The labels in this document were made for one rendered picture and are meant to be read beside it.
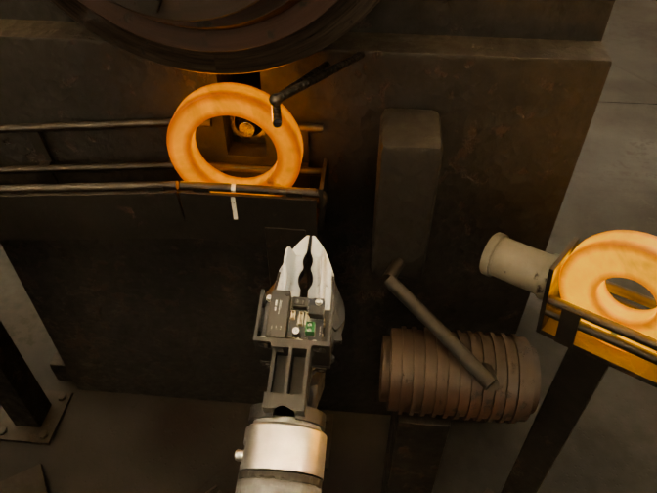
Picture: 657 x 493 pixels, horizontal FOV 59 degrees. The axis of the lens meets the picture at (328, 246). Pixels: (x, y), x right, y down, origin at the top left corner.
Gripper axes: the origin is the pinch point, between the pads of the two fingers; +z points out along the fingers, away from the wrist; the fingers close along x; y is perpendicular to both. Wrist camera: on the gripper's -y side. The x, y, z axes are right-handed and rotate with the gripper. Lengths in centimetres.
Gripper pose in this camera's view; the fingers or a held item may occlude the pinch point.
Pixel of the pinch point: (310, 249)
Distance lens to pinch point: 65.1
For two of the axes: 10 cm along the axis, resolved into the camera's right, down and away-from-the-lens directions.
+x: -10.0, -0.7, 0.5
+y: -0.1, -5.0, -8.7
